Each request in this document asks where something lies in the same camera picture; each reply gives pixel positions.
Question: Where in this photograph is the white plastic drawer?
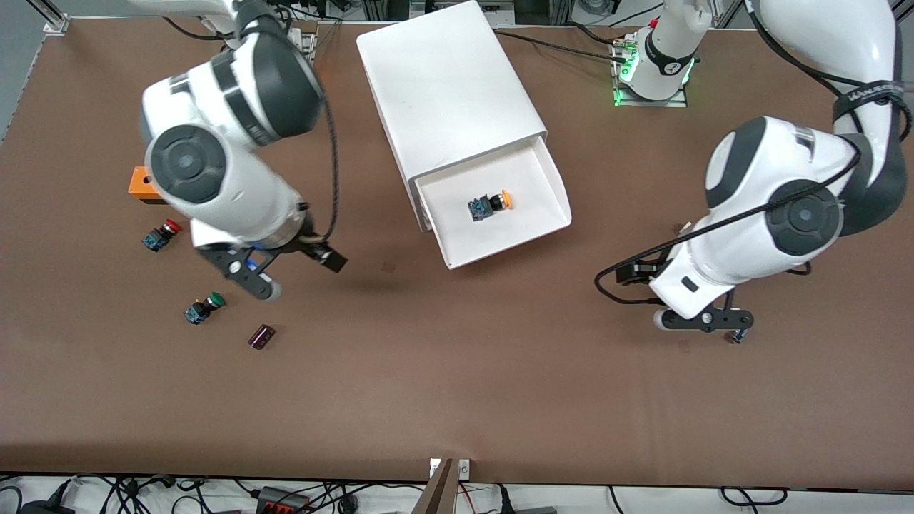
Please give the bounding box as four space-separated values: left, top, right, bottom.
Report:
416 136 573 271

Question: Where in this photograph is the yellow push button switch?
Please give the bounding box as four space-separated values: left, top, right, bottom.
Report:
468 189 515 223

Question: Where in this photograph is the white drawer cabinet shell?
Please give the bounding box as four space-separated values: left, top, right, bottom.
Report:
356 0 549 233

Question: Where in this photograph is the dark power strip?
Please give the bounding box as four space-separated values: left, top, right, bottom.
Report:
256 485 313 514

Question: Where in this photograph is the aluminium corner profile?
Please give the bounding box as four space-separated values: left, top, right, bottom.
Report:
29 0 72 36

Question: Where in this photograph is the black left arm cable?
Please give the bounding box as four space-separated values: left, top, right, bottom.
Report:
595 0 914 308

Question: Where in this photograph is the green push button switch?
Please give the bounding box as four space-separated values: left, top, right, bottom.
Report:
184 291 226 326

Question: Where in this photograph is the red push button switch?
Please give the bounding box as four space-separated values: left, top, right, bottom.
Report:
141 220 184 253

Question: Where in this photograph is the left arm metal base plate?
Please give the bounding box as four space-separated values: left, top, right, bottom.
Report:
613 36 690 109

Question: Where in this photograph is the orange button enclosure box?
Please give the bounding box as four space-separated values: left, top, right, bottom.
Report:
129 166 162 205

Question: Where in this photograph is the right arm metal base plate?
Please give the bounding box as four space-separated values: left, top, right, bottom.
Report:
282 27 318 65

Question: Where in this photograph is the black base supply cable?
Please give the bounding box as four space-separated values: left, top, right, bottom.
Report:
493 29 631 65

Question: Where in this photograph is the black looped cable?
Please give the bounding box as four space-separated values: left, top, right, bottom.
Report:
720 486 790 507

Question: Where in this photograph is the brown wedge-shaped post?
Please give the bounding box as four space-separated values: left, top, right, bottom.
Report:
411 458 458 514

